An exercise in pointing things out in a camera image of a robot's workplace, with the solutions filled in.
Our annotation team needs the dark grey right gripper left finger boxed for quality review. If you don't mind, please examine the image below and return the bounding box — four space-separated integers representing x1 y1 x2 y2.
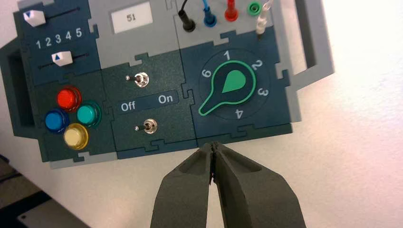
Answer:
150 142 215 228

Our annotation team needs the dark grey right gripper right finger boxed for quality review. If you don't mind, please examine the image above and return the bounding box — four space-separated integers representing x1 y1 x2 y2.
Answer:
212 141 307 228

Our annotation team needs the dark teal green-outlined rotary knob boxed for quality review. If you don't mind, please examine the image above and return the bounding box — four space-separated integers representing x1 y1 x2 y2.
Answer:
198 59 257 117

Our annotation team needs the teal and grey control board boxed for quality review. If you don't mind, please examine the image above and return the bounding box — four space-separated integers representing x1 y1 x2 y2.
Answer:
0 0 335 170

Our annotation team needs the yellow push button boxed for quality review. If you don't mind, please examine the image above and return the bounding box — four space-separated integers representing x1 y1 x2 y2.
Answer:
63 123 90 151

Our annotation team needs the green push button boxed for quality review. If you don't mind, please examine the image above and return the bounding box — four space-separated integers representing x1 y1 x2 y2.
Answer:
76 100 103 128

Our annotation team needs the grey metal plate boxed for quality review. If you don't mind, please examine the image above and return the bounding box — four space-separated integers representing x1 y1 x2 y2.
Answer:
17 208 92 228

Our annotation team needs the blue push button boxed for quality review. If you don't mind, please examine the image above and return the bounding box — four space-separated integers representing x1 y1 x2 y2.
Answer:
44 108 70 134

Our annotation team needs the red push button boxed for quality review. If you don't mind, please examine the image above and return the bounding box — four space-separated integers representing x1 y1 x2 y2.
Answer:
56 85 83 113

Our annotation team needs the white number display label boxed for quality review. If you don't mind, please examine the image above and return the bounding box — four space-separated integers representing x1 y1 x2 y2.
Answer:
111 1 154 34

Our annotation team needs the green banana socket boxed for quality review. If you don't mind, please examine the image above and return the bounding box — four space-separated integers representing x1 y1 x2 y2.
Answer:
246 0 263 17

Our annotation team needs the silver toggle switch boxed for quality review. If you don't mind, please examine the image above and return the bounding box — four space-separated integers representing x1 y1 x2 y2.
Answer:
125 72 149 88
134 118 158 135

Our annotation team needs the black jumper cable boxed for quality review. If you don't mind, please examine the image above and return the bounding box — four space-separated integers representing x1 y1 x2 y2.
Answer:
177 0 196 33

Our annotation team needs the white jumper cable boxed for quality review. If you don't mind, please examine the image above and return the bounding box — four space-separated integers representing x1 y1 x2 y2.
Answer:
255 0 274 40

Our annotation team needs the blue jumper cable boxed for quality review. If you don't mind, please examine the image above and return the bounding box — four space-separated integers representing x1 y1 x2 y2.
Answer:
201 0 218 28

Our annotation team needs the white slider handle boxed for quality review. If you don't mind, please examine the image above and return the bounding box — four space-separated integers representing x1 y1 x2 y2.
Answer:
51 50 74 67
23 10 47 28

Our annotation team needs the red jumper cable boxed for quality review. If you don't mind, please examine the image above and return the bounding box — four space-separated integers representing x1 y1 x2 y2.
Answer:
224 0 239 22

